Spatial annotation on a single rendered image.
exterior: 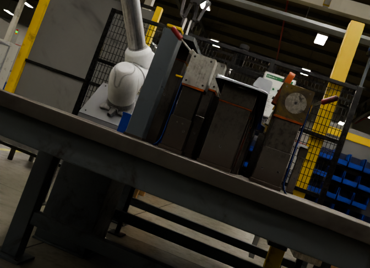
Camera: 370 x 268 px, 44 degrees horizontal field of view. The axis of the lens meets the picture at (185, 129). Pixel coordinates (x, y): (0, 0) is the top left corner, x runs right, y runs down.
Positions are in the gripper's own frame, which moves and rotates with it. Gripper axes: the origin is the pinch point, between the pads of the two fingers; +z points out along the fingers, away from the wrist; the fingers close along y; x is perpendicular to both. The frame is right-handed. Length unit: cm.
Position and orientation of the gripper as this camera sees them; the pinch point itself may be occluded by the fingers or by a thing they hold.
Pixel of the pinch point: (185, 27)
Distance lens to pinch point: 196.6
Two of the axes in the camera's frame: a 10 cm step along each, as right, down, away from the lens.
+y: 9.4, 3.5, 0.0
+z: -3.5, 9.4, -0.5
